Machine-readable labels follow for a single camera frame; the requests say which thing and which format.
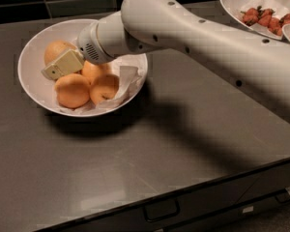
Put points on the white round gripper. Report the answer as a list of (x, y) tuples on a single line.
[(87, 44)]

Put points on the large rough-skinned orange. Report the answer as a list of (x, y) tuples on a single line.
[(54, 49)]

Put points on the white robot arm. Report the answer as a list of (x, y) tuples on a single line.
[(258, 65)]

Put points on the back middle orange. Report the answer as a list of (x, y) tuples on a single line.
[(91, 71)]

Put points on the front left orange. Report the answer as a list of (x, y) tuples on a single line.
[(72, 90)]

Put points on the large white bowl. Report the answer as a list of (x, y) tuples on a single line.
[(31, 61)]

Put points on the front right orange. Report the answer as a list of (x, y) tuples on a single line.
[(104, 88)]

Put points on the white paper in large bowl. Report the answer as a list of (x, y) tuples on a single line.
[(132, 71)]

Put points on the white strawberry bowl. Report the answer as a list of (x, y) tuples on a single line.
[(231, 6)]

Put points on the white paper in strawberry bowl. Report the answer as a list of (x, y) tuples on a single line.
[(281, 8)]

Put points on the red strawberries pile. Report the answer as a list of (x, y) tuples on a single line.
[(265, 18)]

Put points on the lower dark drawer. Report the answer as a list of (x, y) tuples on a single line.
[(270, 213)]

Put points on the dark drawer front with handle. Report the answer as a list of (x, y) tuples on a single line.
[(199, 201)]

